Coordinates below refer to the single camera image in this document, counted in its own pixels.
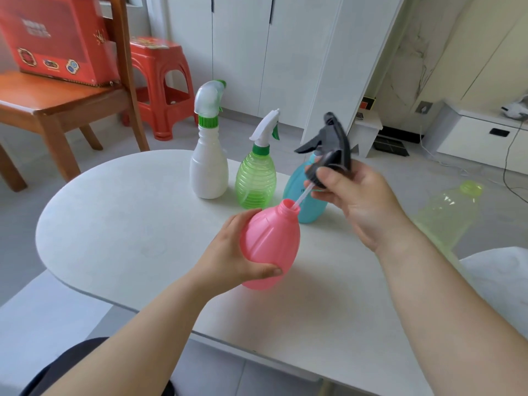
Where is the person's left hand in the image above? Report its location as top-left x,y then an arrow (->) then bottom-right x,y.
192,208 -> 284,304

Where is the person's right hand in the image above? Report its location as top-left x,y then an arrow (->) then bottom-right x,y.
304,160 -> 411,254

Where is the pink plastic bottle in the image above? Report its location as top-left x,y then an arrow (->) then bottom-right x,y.
240,199 -> 301,291

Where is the black trigger sprayer head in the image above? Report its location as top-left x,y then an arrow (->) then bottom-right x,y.
292,112 -> 354,211

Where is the person's left forearm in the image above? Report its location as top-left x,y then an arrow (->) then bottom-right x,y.
41,273 -> 219,396

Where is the person's right forearm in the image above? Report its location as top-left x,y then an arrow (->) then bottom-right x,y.
375,223 -> 528,396

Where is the teal spray bottle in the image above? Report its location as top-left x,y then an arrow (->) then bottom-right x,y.
282,151 -> 329,224

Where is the small white stool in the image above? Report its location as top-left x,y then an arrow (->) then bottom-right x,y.
348,111 -> 384,159

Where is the black floor grille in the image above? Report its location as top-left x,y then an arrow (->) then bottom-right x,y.
373,126 -> 422,157

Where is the green ribbed spray bottle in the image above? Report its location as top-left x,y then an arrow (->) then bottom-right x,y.
235,109 -> 281,210

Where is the white spray bottle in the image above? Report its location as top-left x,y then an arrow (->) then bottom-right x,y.
189,80 -> 229,200

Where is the yellow-green translucent bottle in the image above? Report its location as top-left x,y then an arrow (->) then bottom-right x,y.
412,180 -> 484,277

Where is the white wardrobe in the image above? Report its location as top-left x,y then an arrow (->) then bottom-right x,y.
165,0 -> 407,145

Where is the low white cabinet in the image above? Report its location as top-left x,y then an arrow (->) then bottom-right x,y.
422,101 -> 528,176

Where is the white device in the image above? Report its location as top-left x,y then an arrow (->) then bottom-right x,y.
501,94 -> 528,120

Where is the red plastic stool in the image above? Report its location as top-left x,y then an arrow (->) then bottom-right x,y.
121,36 -> 198,141

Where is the wooden chair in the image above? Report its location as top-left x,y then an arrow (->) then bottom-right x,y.
0,0 -> 150,193

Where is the red cardboard box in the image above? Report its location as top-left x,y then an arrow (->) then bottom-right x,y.
0,0 -> 121,88

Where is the white cable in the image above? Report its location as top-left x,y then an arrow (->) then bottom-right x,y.
418,127 -> 472,176

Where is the black cable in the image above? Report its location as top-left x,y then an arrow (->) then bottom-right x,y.
502,119 -> 528,205

